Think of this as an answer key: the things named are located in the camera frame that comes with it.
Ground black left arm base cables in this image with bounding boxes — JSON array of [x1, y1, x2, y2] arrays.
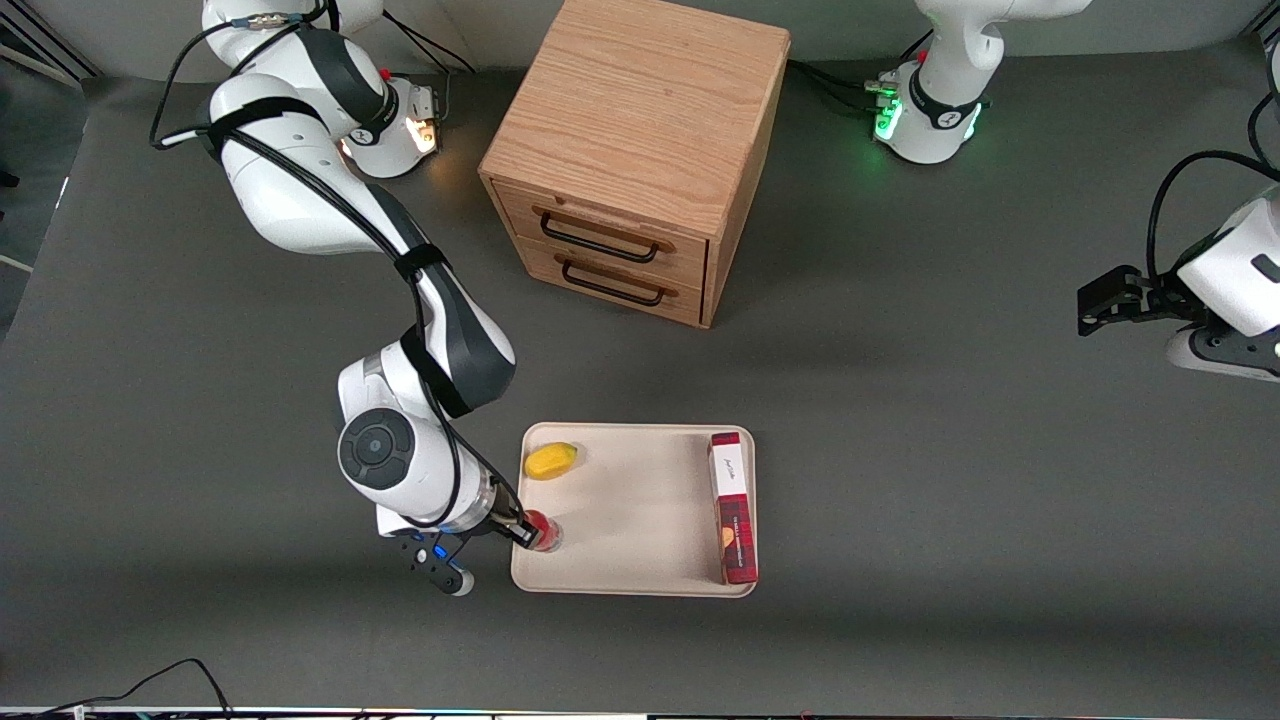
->
[[787, 28, 936, 113]]

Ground wooden drawer cabinet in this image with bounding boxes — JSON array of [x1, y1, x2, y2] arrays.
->
[[477, 0, 792, 330]]

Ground aluminium frame profile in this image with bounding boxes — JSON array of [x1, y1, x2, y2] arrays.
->
[[1238, 0, 1280, 47], [0, 14, 103, 83]]

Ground black cable on table edge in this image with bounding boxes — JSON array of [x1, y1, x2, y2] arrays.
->
[[38, 657, 233, 717]]

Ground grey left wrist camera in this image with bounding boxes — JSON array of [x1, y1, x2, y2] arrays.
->
[[1164, 326, 1280, 383]]

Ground yellow lemon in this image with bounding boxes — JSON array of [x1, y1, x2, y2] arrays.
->
[[523, 441, 580, 482]]

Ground black metal drawer handle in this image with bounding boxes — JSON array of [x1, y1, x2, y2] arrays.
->
[[539, 211, 662, 265], [561, 257, 667, 308]]

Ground black left arm wrist cable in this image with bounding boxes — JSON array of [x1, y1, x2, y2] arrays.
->
[[1146, 40, 1280, 289]]

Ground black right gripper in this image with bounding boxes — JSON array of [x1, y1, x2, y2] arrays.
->
[[464, 478, 545, 552]]

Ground black arm base cables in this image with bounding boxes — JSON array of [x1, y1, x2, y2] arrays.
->
[[380, 10, 481, 129], [787, 28, 936, 113]]

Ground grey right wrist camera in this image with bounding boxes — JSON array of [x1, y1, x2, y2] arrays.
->
[[391, 532, 475, 599]]

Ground black right arm base cables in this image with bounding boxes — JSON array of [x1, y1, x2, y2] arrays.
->
[[380, 10, 481, 129]]

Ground wooden drawer front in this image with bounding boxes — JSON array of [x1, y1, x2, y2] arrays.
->
[[514, 237, 705, 327], [491, 179, 711, 292]]

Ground red and white carton box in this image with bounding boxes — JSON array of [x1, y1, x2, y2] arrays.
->
[[707, 431, 760, 586]]

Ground beige plastic tray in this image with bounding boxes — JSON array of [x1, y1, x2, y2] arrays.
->
[[510, 421, 759, 599]]

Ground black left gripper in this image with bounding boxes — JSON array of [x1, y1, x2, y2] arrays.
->
[[1077, 265, 1209, 337]]

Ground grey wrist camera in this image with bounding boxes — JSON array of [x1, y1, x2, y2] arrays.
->
[[1164, 326, 1280, 383], [391, 532, 475, 599]]

